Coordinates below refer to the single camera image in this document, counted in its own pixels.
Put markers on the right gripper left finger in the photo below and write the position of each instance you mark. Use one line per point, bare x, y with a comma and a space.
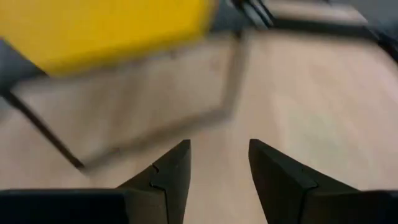
171, 186

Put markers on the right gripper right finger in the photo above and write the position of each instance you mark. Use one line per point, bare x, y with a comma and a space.
280, 186

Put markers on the yellow plastic mesh basket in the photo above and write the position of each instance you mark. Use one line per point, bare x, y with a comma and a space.
109, 31

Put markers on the black perforated metal stand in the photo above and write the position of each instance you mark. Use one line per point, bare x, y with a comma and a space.
12, 68

